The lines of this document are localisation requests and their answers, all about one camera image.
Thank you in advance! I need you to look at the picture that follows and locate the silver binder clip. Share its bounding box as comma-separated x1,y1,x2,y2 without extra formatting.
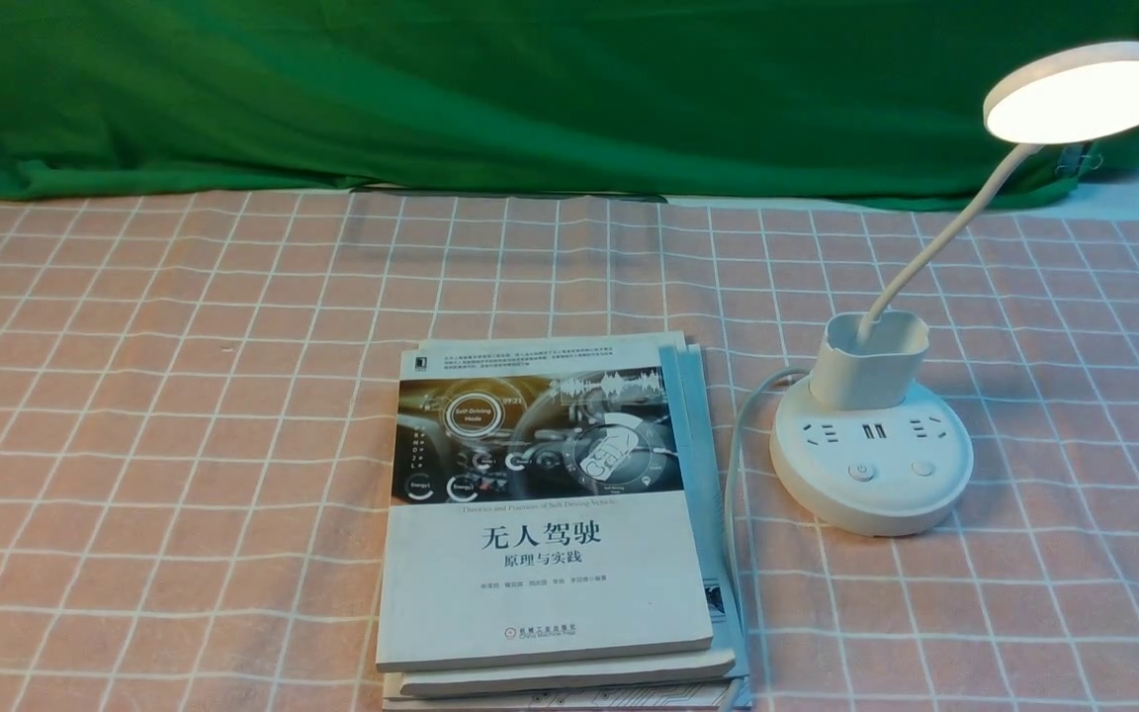
1054,141,1104,179

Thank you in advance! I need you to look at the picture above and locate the top self-driving book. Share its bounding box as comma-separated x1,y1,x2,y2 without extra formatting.
375,336,715,673

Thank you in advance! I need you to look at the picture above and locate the pink checkered tablecloth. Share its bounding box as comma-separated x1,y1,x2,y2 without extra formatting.
0,193,1139,711

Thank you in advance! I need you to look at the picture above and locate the green backdrop cloth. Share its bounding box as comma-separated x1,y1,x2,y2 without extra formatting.
0,1,1139,212

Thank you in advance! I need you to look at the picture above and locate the white desk lamp with sockets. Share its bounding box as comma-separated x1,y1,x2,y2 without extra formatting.
769,40,1139,537

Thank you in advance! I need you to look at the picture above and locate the white lamp power cable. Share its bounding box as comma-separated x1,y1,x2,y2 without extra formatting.
723,367,812,635

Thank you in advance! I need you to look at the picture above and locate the bottom blue-edged book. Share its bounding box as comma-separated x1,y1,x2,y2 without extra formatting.
382,341,754,712

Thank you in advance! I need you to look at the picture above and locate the middle white book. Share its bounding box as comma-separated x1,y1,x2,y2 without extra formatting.
398,341,737,698

